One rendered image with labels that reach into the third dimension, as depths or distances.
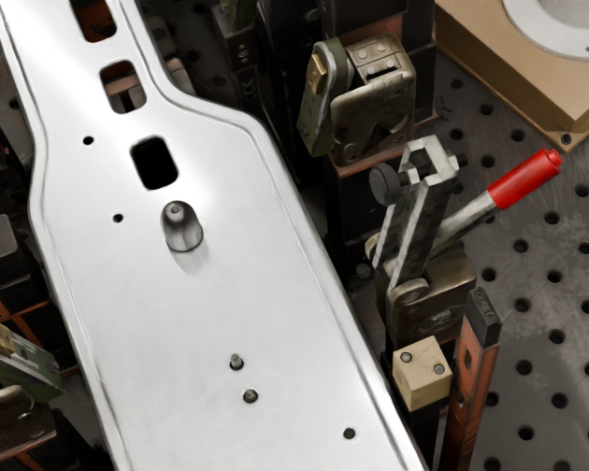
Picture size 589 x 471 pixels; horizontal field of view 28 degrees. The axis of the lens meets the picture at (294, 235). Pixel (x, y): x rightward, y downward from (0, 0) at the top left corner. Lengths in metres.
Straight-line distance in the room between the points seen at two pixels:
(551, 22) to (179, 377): 0.63
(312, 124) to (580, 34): 0.44
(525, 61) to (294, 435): 0.58
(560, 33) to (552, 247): 0.24
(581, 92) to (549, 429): 0.37
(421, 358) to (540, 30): 0.57
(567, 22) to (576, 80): 0.07
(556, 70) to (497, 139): 0.11
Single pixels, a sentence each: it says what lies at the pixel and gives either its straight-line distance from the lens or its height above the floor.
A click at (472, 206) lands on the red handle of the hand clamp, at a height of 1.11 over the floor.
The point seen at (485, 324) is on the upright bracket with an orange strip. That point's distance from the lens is 0.75.
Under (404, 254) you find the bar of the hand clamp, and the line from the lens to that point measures 0.85.
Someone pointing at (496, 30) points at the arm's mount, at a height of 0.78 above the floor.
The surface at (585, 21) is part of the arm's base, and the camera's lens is 1.35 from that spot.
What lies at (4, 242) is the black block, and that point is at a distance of 1.05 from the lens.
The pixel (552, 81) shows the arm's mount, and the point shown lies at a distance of 1.33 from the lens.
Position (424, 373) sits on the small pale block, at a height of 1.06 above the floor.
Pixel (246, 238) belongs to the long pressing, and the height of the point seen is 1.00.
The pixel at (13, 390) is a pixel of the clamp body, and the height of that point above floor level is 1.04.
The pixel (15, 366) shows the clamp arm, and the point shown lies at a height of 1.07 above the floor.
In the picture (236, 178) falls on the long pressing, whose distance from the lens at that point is 1.02.
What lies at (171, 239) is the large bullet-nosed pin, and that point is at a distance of 0.98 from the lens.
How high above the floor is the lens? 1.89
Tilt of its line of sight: 64 degrees down
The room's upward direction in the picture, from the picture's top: 9 degrees counter-clockwise
